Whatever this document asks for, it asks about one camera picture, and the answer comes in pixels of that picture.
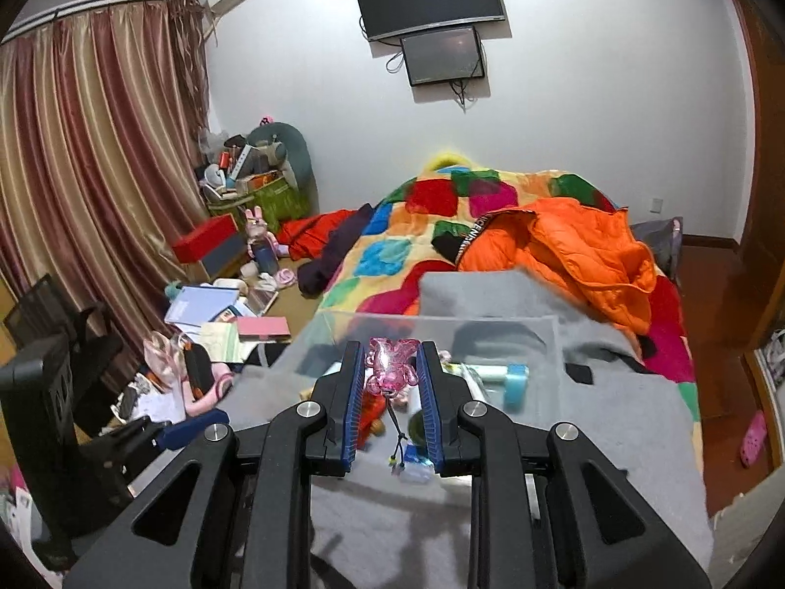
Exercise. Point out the grey pillow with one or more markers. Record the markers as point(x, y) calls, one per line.
point(662, 239)

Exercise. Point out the green paper bag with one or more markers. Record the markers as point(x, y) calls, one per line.
point(282, 199)

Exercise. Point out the white shoes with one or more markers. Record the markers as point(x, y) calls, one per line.
point(776, 356)

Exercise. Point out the white curtain rail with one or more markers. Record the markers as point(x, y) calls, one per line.
point(92, 5)

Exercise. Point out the blue notebook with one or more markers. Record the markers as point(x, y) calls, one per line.
point(196, 307)

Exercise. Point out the pink book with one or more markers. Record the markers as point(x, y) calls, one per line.
point(264, 326)

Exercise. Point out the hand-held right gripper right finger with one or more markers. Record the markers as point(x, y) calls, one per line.
point(429, 405)

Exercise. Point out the black office chair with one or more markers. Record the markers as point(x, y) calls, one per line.
point(61, 319)

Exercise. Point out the red box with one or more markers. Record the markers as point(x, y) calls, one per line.
point(202, 236)

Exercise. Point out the pink translucent bag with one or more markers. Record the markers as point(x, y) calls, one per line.
point(162, 356)

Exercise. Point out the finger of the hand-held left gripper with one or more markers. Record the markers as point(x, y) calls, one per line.
point(184, 434)

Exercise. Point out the orange packet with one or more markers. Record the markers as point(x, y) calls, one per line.
point(370, 414)

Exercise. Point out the grey blanket with black print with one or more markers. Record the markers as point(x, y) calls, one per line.
point(613, 411)

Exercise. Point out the yellow pillow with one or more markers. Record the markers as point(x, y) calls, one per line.
point(451, 159)

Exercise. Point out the wooden door frame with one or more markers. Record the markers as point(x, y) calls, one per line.
point(766, 135)

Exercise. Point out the pink slipper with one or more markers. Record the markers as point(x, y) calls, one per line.
point(753, 439)

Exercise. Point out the orange puffer jacket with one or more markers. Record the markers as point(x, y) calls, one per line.
point(582, 245)

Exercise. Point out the clear plastic storage bin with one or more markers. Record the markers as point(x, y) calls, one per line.
point(490, 343)

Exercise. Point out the black garment with striped band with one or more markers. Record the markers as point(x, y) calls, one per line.
point(451, 242)

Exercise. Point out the wall socket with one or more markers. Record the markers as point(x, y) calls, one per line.
point(657, 204)

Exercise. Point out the red garment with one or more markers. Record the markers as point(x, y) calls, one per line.
point(313, 227)

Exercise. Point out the grey-green neck pillow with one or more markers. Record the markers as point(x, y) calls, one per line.
point(294, 147)

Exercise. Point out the beige tube with mint cap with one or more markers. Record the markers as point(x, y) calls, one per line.
point(503, 374)

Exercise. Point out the colourful patchwork quilt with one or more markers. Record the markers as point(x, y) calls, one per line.
point(392, 257)

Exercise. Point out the dark purple garment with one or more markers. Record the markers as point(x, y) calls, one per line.
point(325, 264)

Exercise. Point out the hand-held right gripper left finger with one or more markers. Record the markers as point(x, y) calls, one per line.
point(352, 405)

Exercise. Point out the striped red and gold curtain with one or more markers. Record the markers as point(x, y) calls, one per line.
point(92, 135)

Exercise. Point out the pink bunny toy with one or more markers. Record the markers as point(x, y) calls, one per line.
point(257, 227)

